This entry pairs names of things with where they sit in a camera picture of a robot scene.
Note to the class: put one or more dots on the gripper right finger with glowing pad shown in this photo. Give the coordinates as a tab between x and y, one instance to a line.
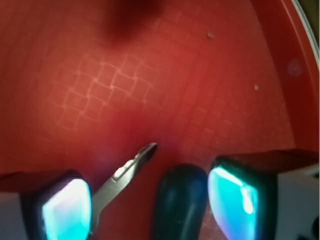
270	195

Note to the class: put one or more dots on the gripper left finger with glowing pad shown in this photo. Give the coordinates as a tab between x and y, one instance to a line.
45	205

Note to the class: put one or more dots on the dark green plastic pickle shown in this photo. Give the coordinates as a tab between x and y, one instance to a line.
180	203

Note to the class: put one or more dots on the silver key bunch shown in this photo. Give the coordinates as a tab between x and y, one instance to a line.
121	178

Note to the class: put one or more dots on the red plastic tray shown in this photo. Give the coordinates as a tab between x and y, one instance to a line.
84	84

